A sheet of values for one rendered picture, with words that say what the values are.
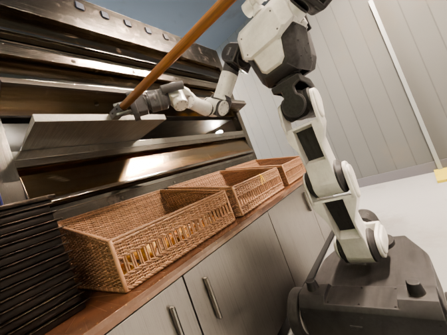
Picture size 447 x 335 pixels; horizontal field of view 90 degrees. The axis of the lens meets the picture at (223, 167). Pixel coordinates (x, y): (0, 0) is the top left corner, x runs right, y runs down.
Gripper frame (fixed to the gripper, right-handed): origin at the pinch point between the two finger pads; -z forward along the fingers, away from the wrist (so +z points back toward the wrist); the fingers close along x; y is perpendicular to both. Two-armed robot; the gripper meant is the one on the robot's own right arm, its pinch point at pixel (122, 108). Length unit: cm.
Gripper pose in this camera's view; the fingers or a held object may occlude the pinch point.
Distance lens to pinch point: 104.3
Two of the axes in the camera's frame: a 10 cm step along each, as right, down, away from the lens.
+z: 9.0, -3.3, 2.9
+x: 3.5, 9.4, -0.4
